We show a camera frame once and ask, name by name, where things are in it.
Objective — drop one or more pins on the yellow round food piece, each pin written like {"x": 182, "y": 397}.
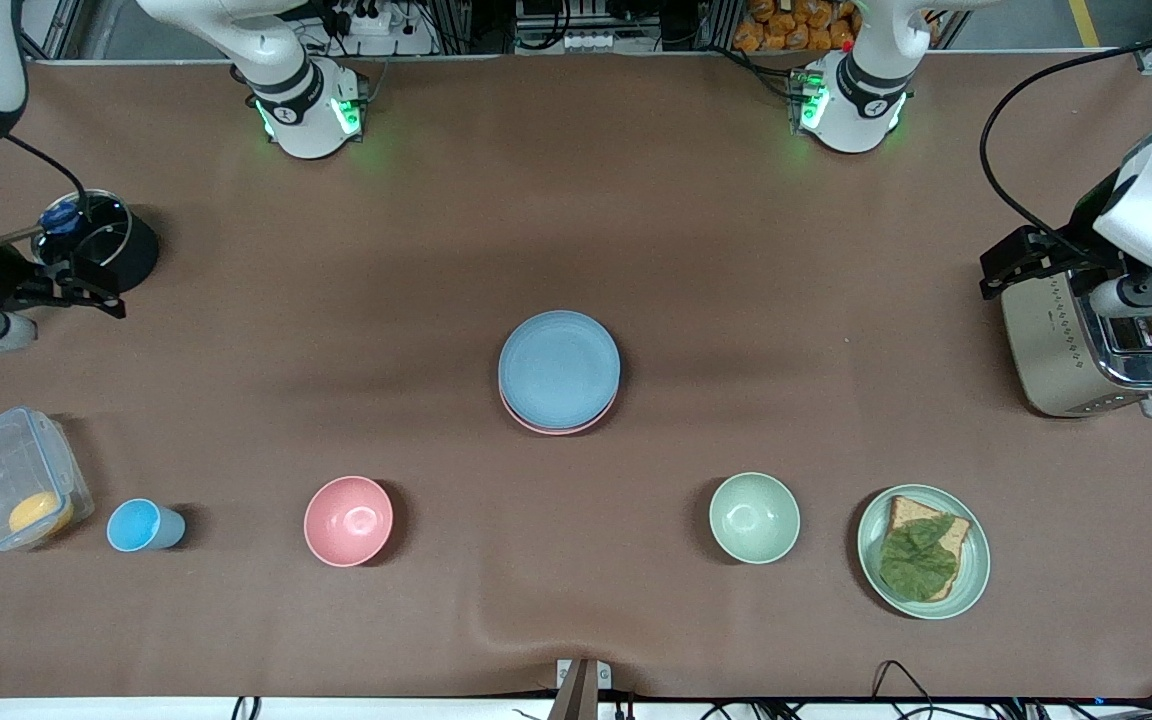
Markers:
{"x": 36, "y": 512}

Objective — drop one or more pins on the orange snack bags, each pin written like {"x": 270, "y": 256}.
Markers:
{"x": 786, "y": 25}

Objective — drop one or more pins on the beige chrome toaster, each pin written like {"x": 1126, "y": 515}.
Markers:
{"x": 1046, "y": 350}

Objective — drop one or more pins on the white power strip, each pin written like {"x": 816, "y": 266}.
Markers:
{"x": 586, "y": 40}
{"x": 371, "y": 18}

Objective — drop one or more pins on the brown table cloth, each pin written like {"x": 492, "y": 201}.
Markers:
{"x": 536, "y": 200}

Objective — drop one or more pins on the blue plastic cup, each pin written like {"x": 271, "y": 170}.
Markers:
{"x": 136, "y": 525}

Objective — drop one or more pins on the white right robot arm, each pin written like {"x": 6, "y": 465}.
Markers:
{"x": 286, "y": 70}

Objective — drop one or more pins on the green lettuce leaf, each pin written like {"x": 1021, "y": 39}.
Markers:
{"x": 916, "y": 560}

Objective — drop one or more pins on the green shallow plate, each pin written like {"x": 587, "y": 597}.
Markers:
{"x": 976, "y": 560}

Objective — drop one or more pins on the clear lidded food container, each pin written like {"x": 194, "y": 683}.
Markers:
{"x": 6, "y": 470}

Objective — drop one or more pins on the pink deep bowl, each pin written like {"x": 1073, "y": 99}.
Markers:
{"x": 348, "y": 520}

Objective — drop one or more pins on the pink shallow plate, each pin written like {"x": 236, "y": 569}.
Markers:
{"x": 556, "y": 429}

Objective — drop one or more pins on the blue shallow plate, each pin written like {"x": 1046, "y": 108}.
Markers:
{"x": 558, "y": 365}

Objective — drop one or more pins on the bread slice under lettuce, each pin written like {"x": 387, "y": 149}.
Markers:
{"x": 911, "y": 512}

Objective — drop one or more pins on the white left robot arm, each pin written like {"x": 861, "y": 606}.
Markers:
{"x": 866, "y": 90}

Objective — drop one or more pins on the metal table bracket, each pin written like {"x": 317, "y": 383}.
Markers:
{"x": 581, "y": 690}

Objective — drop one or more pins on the green deep bowl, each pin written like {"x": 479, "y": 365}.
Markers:
{"x": 754, "y": 518}

